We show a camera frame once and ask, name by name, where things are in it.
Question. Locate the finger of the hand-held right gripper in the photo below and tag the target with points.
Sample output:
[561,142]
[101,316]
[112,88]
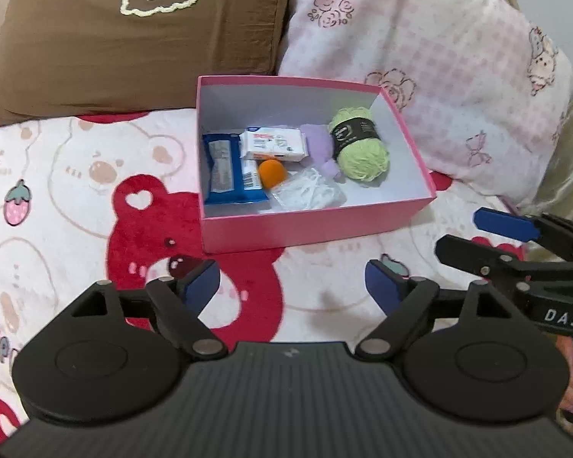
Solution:
[506,223]
[472,254]

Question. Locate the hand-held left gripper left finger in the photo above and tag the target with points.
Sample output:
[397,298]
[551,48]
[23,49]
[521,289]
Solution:
[201,288]

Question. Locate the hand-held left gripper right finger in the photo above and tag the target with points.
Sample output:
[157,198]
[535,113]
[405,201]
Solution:
[386,288]

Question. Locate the pink cardboard box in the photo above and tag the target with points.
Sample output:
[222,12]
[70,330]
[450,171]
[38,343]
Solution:
[291,229]

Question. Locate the blue wet wipes packet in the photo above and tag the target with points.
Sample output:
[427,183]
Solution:
[227,171]

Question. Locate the clear plastic bag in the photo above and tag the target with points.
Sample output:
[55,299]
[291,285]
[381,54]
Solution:
[310,193]

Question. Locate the orange makeup sponge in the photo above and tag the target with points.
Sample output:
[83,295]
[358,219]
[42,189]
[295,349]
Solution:
[272,174]

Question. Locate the purple plush toy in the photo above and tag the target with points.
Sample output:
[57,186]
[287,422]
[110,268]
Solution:
[317,148]

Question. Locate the white tissue packet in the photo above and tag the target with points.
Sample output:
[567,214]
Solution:
[272,145]

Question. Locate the gold satin quilt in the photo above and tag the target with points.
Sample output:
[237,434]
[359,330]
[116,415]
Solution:
[570,162]

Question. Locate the green yarn ball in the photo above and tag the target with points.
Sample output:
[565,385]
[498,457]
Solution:
[363,157]

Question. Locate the bear printed blanket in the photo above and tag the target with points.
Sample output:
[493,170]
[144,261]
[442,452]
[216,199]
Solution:
[76,200]

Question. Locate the pink checked pillow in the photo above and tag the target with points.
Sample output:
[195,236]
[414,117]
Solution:
[458,67]

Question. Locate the brown pillow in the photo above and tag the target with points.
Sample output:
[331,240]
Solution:
[100,57]

